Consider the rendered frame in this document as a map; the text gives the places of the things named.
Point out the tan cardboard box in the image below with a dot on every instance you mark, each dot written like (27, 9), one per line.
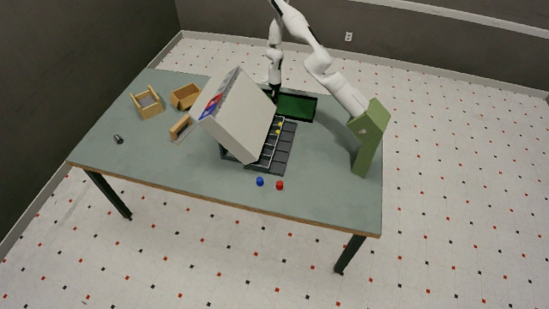
(151, 104)

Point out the open brown cardboard box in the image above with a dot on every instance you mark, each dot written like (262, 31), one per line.
(182, 93)

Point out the red plug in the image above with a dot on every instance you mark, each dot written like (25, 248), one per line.
(279, 185)

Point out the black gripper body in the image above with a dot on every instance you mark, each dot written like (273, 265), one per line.
(274, 87)

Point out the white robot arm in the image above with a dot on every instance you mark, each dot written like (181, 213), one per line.
(339, 87)

